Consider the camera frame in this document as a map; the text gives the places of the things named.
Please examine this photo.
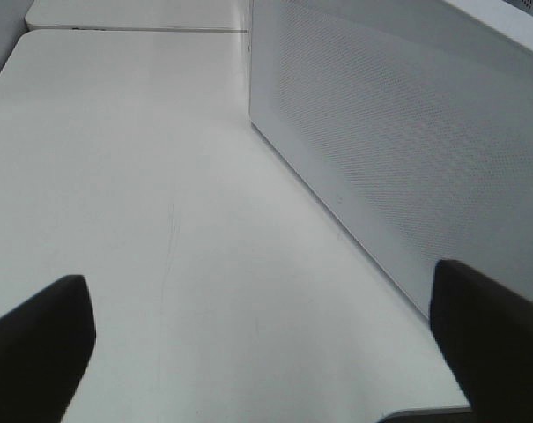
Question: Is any white microwave oven body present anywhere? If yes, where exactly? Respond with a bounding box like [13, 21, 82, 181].
[441, 0, 533, 85]

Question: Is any white microwave door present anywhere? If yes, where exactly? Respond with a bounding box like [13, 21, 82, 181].
[249, 1, 533, 312]

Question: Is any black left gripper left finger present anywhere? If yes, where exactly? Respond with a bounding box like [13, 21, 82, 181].
[0, 275, 96, 422]

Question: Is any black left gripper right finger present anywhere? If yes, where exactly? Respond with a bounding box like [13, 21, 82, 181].
[429, 260, 533, 422]

